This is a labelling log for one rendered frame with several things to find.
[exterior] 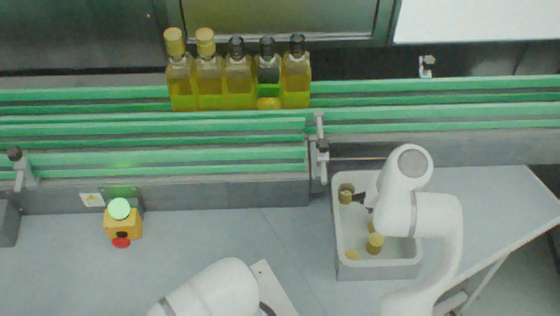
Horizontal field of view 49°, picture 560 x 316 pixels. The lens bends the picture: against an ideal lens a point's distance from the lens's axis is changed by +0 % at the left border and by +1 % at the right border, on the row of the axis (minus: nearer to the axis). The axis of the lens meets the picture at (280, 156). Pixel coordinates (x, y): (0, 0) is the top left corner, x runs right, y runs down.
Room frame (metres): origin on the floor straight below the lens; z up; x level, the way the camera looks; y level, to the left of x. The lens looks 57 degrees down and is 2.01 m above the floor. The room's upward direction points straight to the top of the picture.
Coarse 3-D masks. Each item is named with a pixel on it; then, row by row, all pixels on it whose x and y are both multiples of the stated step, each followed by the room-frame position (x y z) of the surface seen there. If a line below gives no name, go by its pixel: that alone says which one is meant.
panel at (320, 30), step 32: (192, 0) 0.94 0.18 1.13; (224, 0) 0.94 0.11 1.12; (256, 0) 0.94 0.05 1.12; (288, 0) 0.95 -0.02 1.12; (320, 0) 0.95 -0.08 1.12; (352, 0) 0.95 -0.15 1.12; (384, 0) 0.95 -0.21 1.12; (192, 32) 0.94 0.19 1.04; (224, 32) 0.94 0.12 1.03; (256, 32) 0.94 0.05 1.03; (288, 32) 0.95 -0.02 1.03; (320, 32) 0.95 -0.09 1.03; (352, 32) 0.95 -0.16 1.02; (384, 32) 0.95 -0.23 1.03
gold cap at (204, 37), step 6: (198, 30) 0.82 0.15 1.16; (204, 30) 0.82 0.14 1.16; (210, 30) 0.82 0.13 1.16; (198, 36) 0.81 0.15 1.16; (204, 36) 0.81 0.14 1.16; (210, 36) 0.81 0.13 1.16; (198, 42) 0.80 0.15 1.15; (204, 42) 0.80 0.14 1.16; (210, 42) 0.80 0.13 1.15; (198, 48) 0.80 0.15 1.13; (204, 48) 0.80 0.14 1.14; (210, 48) 0.80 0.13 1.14; (204, 54) 0.80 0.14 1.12; (210, 54) 0.80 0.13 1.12
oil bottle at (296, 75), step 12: (288, 60) 0.81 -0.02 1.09; (300, 60) 0.81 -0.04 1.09; (288, 72) 0.79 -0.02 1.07; (300, 72) 0.80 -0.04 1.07; (288, 84) 0.79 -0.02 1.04; (300, 84) 0.79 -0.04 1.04; (288, 96) 0.79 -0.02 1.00; (300, 96) 0.79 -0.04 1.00; (288, 108) 0.79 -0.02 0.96; (300, 108) 0.79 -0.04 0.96
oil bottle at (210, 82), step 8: (200, 56) 0.82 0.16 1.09; (216, 56) 0.82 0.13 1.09; (200, 64) 0.80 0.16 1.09; (208, 64) 0.80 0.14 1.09; (216, 64) 0.80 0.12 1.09; (200, 72) 0.79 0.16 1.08; (208, 72) 0.79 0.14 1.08; (216, 72) 0.79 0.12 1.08; (200, 80) 0.79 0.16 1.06; (208, 80) 0.79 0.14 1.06; (216, 80) 0.79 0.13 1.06; (200, 88) 0.79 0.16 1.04; (208, 88) 0.79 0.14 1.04; (216, 88) 0.79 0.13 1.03; (224, 88) 0.79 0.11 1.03; (200, 96) 0.79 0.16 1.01; (208, 96) 0.79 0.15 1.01; (216, 96) 0.79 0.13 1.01; (224, 96) 0.79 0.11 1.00; (200, 104) 0.79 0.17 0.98; (208, 104) 0.79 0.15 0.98; (216, 104) 0.79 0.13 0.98; (224, 104) 0.79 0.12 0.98
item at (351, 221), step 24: (336, 192) 0.66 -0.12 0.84; (360, 192) 0.69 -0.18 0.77; (336, 216) 0.60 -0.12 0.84; (360, 216) 0.63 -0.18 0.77; (336, 240) 0.54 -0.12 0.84; (360, 240) 0.57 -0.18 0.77; (384, 240) 0.57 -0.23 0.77; (408, 240) 0.56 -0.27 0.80; (360, 264) 0.49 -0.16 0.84; (384, 264) 0.49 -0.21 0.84; (408, 264) 0.49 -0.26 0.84
